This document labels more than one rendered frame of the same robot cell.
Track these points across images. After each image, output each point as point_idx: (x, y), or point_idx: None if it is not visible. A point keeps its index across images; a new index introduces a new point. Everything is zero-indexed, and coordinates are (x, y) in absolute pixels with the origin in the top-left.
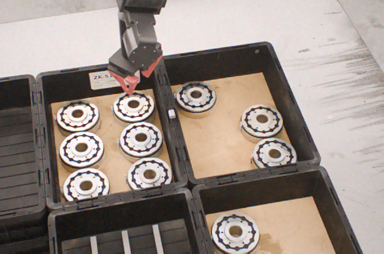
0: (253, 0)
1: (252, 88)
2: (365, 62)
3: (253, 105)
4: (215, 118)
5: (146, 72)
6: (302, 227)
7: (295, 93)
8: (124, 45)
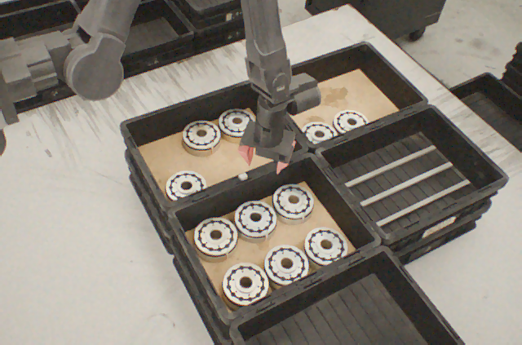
0: None
1: (153, 153)
2: (59, 108)
3: (175, 150)
4: (201, 175)
5: (251, 158)
6: None
7: (112, 152)
8: (283, 129)
